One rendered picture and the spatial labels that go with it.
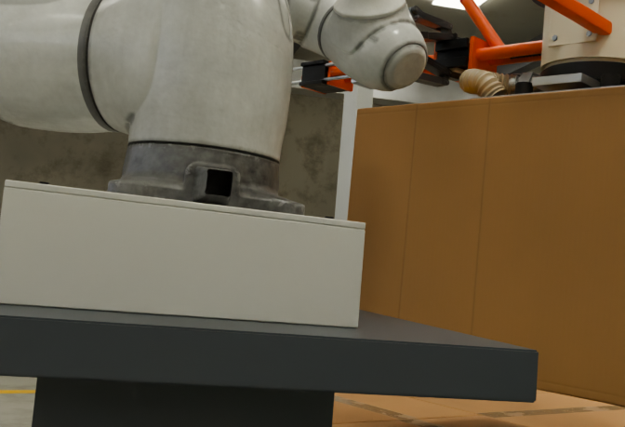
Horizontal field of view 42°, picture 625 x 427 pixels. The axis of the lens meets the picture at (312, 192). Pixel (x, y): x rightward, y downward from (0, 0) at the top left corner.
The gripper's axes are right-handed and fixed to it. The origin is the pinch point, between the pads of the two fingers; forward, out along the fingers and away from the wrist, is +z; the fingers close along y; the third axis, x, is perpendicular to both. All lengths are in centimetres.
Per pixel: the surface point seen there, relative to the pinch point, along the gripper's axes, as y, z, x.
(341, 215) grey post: 8, 177, -253
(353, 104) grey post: -55, 177, -250
